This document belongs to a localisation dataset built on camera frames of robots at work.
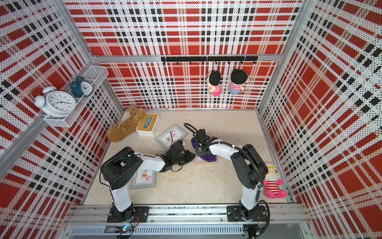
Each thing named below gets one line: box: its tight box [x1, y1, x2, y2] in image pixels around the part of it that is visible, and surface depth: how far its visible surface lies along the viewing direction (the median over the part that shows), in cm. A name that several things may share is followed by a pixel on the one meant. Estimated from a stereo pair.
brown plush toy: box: [106, 106, 146, 143], surface depth 103 cm
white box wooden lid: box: [135, 112, 161, 137], surface depth 107 cm
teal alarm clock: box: [69, 76, 94, 98], surface depth 73 cm
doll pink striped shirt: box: [206, 70, 222, 97], surface depth 98 cm
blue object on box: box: [143, 116, 152, 129], surface depth 110 cm
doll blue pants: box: [228, 68, 249, 95], surface depth 100 cm
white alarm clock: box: [30, 86, 77, 120], surface depth 63 cm
